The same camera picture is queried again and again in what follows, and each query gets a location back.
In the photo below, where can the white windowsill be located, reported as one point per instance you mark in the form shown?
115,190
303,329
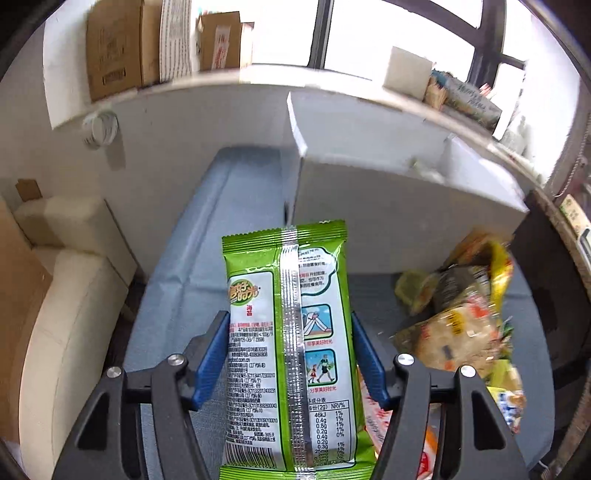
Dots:
277,76

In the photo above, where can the small open cardboard box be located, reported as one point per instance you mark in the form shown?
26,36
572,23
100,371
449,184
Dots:
221,41

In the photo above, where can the red white snack packet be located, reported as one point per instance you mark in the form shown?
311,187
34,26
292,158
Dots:
376,424

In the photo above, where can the scenic printed box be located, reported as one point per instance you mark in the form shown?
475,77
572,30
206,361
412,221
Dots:
473,101

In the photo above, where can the green white carton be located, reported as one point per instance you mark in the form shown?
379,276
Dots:
575,217

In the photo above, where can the yellow green snack packet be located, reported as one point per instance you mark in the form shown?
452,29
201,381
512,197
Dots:
413,290

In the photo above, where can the pale cracker packet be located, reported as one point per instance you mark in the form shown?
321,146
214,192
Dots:
443,337

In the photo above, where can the cream padded seat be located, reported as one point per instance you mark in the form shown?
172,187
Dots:
69,300

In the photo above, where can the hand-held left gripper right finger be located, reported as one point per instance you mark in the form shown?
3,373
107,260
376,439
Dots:
369,364

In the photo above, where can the brown cardboard sheet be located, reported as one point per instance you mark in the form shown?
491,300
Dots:
18,300

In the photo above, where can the brown stone shelf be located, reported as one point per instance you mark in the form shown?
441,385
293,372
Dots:
554,217

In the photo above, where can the black chips packet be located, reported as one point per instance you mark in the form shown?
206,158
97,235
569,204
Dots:
457,286

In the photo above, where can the white foam box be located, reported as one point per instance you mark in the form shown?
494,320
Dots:
408,74

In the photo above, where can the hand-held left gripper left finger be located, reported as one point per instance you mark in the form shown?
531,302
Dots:
213,360

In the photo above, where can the large cardboard box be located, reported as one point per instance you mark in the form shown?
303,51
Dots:
115,46

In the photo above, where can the blue yellow snack packet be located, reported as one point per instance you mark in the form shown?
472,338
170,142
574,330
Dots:
508,406

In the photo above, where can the dark window frame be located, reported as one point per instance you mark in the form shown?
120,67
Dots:
487,27

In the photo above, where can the blue table cloth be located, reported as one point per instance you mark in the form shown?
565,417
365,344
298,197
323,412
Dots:
184,277

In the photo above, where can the white storage box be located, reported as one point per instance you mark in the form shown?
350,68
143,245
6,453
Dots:
392,198

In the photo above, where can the polka dot paper bag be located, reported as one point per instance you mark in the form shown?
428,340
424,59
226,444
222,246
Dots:
175,37

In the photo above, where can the green seaweed snack packet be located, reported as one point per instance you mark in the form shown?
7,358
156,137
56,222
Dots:
258,323

